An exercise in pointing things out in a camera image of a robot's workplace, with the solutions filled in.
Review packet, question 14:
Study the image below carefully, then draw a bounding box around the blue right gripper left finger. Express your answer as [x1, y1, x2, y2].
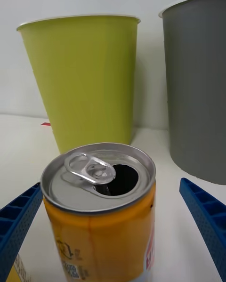
[0, 182, 44, 282]

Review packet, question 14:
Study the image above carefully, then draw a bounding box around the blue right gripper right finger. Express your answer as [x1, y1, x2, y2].
[179, 177, 226, 282]

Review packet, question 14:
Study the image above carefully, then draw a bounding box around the orange drink can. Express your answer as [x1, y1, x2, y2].
[40, 142, 157, 282]

